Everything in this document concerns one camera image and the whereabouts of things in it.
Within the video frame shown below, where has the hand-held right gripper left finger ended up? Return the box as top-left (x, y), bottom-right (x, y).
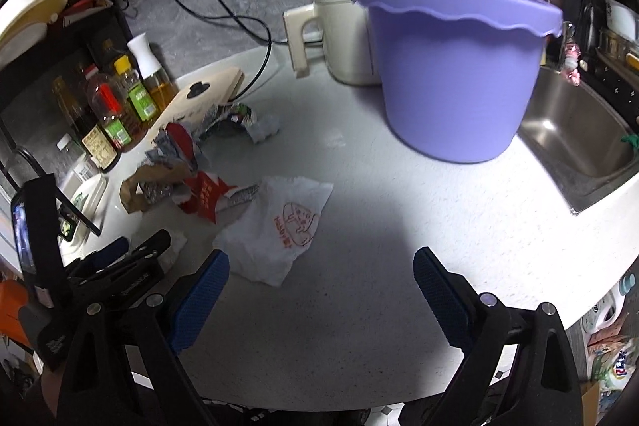
top-left (57, 249), bottom-right (230, 426)

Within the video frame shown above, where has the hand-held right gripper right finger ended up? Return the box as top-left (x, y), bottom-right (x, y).
top-left (399, 247), bottom-right (582, 426)

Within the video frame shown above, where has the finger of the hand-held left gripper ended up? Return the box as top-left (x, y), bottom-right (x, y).
top-left (72, 236), bottom-right (131, 279)
top-left (75, 229), bottom-right (173, 302)

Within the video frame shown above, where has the printed paper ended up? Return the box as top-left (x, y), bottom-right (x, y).
top-left (145, 131), bottom-right (199, 176)

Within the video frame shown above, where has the purple plastic bucket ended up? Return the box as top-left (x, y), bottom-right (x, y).
top-left (351, 0), bottom-right (563, 164)

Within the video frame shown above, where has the crumpled white tissue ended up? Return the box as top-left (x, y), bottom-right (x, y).
top-left (159, 230), bottom-right (189, 268)

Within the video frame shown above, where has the orange plastic object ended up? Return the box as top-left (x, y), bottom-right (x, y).
top-left (0, 280), bottom-right (32, 343)

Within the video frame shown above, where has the white plastic tray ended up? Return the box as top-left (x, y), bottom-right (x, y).
top-left (59, 173), bottom-right (109, 253)

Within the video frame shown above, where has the brown paper bag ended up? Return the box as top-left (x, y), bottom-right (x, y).
top-left (119, 163), bottom-right (194, 215)

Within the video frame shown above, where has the red crumpled snack wrapper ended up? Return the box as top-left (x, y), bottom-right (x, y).
top-left (165, 121), bottom-right (241, 226)

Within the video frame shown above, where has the small clear jar white cap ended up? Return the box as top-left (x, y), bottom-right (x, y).
top-left (56, 133), bottom-right (101, 181)

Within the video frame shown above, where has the white paper wrapper orange print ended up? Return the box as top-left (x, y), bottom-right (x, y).
top-left (213, 175), bottom-right (335, 288)

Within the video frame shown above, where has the dark soy sauce bottle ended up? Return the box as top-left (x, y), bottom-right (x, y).
top-left (51, 75), bottom-right (119, 172)

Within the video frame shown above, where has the red-cap oil bottle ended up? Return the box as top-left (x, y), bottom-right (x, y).
top-left (82, 65), bottom-right (137, 152)

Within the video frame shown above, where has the yellow-cap green-label bottle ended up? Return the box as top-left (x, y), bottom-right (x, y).
top-left (113, 55), bottom-right (159, 123)

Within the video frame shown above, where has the crumpled silver foil wrapper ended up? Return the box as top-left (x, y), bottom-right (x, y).
top-left (200, 103), bottom-right (281, 146)

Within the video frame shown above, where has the cream appliance base black knob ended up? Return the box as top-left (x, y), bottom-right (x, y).
top-left (144, 67), bottom-right (245, 148)

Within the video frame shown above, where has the white-top oil sprayer bottle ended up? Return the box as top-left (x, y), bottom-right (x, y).
top-left (127, 33), bottom-right (179, 108)

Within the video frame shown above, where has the colourful printed packet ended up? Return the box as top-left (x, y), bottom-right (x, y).
top-left (586, 335), bottom-right (633, 403)

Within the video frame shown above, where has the black shelf rack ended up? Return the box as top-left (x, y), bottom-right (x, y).
top-left (0, 0), bottom-right (127, 237)

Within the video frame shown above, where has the clear bottle gold cap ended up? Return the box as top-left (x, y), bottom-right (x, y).
top-left (100, 38), bottom-right (127, 75)

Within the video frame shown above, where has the stainless steel sink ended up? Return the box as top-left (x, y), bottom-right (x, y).
top-left (516, 65), bottom-right (639, 216)

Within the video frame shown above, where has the pink white scrubber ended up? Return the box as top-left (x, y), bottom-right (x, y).
top-left (561, 41), bottom-right (585, 86)

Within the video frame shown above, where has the black dish rack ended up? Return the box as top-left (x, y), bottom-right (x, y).
top-left (573, 0), bottom-right (639, 75)

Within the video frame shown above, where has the black appliance base power cable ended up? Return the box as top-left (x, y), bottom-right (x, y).
top-left (152, 0), bottom-right (274, 100)

